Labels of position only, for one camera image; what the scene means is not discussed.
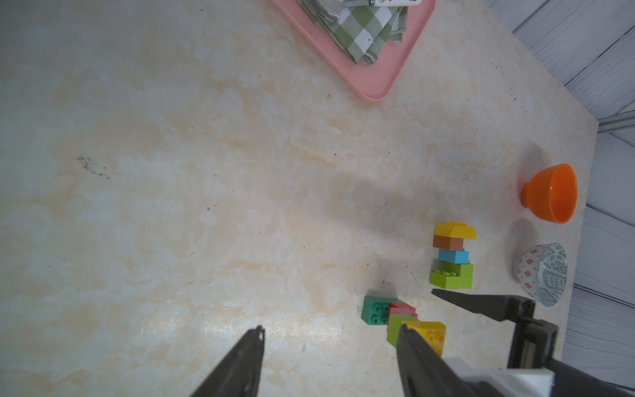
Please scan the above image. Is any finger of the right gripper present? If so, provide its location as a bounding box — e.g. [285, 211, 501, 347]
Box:
[432, 289, 535, 323]

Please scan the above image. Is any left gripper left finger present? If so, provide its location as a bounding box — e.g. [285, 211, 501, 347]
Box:
[191, 325, 266, 397]

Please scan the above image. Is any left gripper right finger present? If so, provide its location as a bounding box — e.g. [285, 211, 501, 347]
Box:
[396, 325, 501, 396]

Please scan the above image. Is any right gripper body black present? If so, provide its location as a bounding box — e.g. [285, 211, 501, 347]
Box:
[507, 317, 559, 369]

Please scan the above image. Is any lime small lego brick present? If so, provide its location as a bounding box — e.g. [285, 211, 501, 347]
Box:
[443, 261, 474, 278]

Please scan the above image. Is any lime long lego brick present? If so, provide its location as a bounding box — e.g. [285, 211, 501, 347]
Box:
[429, 270, 473, 290]

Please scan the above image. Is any light green small lego brick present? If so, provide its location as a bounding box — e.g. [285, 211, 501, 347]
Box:
[387, 314, 418, 348]

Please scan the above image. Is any cyan small lego brick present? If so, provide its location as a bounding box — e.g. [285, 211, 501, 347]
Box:
[438, 249, 470, 265]

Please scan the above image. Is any pink small lego brick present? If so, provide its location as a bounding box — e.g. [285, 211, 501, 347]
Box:
[388, 307, 418, 329]

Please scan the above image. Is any brown small lego brick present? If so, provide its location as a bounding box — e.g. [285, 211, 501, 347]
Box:
[433, 235, 464, 251]

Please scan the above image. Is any dark green long lego brick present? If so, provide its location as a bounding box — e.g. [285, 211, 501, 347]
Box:
[360, 296, 401, 325]

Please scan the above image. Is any yellow long lego brick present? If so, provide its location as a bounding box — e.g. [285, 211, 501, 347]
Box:
[434, 222, 478, 240]

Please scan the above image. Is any red small lego brick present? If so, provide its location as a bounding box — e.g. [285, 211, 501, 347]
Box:
[390, 302, 416, 314]

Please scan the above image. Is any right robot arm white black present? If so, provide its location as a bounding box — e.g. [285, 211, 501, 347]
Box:
[432, 289, 628, 396]

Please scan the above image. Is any orange plastic bowl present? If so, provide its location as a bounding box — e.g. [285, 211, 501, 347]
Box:
[521, 164, 578, 224]

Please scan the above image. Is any pink plastic tray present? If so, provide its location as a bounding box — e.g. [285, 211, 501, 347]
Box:
[271, 0, 436, 103]

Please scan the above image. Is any green checkered cloth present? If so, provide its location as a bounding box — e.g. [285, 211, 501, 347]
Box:
[298, 1, 408, 66]

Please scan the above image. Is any white utensil on cloth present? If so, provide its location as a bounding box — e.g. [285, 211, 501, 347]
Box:
[369, 0, 422, 8]

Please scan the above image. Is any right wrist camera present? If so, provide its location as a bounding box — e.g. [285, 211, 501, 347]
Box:
[443, 357, 555, 396]

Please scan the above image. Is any right aluminium frame post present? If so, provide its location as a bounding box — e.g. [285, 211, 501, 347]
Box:
[598, 111, 635, 135]

